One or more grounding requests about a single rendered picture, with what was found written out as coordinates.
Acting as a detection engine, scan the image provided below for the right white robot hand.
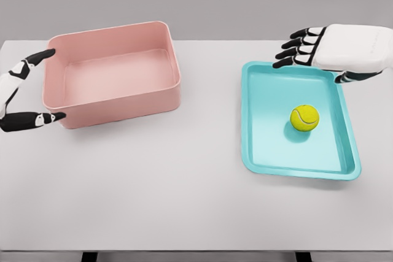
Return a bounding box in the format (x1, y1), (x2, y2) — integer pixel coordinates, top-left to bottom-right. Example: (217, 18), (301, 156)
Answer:
(272, 23), (393, 84)

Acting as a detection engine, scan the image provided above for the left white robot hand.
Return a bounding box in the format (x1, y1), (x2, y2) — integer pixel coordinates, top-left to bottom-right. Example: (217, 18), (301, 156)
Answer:
(0, 48), (67, 134)

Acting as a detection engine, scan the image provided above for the yellow tennis ball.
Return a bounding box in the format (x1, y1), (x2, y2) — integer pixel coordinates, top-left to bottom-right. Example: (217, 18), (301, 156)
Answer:
(290, 104), (320, 133)

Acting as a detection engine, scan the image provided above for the blue rectangular tray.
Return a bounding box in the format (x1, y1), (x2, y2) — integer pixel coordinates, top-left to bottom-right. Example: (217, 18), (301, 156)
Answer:
(240, 61), (362, 182)

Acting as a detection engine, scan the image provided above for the pink rectangular basket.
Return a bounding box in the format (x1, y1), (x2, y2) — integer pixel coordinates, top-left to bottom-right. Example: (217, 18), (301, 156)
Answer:
(41, 20), (181, 129)

